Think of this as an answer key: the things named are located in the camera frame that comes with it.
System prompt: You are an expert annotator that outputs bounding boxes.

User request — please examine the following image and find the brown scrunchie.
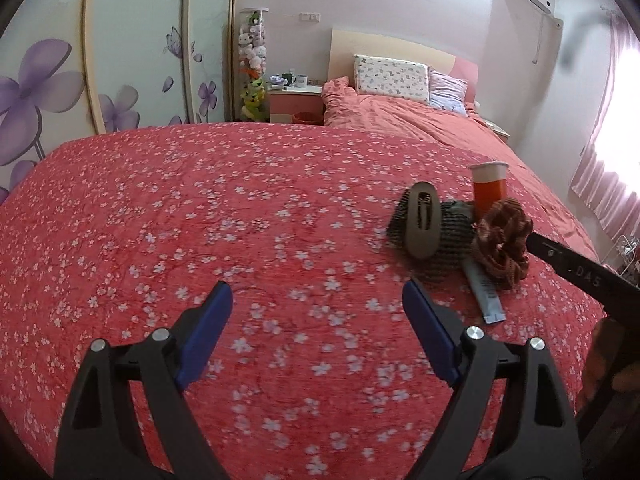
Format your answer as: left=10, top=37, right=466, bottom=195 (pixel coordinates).
left=471, top=197, right=533, bottom=291

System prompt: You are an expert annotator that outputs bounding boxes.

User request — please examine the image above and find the red and white paper cup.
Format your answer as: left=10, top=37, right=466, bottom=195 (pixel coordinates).
left=469, top=161, right=507, bottom=221

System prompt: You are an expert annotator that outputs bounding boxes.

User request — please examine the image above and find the pink striped pillow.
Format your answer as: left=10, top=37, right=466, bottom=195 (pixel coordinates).
left=427, top=66, right=471, bottom=113

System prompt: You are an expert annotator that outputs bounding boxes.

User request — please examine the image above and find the white wire rack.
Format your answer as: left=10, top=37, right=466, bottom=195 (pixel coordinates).
left=607, top=235, right=640, bottom=281

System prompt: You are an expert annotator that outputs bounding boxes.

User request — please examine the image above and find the grey blue tube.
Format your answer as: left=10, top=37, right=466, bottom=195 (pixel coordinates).
left=461, top=255, right=507, bottom=325

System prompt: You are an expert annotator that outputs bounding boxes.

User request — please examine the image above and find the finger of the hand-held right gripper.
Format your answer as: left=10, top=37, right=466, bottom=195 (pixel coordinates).
left=525, top=231, right=640, bottom=307

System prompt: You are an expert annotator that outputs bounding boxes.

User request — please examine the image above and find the pink curtain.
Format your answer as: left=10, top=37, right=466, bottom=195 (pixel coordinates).
left=570, top=10, right=640, bottom=241

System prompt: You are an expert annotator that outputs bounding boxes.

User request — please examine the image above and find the salmon pink duvet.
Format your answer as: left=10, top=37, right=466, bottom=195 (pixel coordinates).
left=321, top=76, right=601, bottom=261

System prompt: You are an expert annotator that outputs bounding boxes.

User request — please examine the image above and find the wardrobe with purple flowers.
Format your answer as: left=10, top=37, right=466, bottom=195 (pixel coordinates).
left=0, top=0, right=238, bottom=206

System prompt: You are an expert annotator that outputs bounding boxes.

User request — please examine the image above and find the pink nightstand with mugs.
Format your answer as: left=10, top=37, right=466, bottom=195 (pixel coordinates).
left=267, top=82, right=325, bottom=126

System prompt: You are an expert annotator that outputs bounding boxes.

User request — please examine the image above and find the red floral tablecloth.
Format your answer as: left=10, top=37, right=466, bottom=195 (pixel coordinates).
left=0, top=121, right=601, bottom=480

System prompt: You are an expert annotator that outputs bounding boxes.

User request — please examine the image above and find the white floral pillow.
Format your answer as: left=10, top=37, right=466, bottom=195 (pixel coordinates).
left=352, top=54, right=430, bottom=106

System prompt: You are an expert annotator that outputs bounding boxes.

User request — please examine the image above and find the taupe hair claw clip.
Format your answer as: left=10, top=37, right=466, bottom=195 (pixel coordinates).
left=404, top=180, right=443, bottom=261

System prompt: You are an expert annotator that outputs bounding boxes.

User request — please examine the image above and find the dark mesh cloth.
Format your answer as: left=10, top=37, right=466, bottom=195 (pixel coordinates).
left=387, top=199, right=478, bottom=283

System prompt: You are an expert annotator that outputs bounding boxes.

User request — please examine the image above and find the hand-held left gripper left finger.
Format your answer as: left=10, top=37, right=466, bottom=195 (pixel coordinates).
left=52, top=280, right=234, bottom=480

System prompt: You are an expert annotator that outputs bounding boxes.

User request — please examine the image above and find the clear tube of plush toys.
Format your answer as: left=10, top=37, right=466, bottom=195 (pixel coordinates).
left=237, top=7, right=271, bottom=122

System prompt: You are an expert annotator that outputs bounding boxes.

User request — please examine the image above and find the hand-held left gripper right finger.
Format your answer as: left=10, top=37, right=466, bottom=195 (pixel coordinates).
left=402, top=279, right=583, bottom=480

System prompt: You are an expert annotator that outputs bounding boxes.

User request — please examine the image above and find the cream and pink headboard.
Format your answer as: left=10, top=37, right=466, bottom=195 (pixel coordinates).
left=331, top=27, right=478, bottom=106

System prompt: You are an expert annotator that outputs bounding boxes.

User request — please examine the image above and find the nightstand with pale top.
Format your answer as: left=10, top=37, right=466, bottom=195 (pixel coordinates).
left=482, top=117, right=512, bottom=143

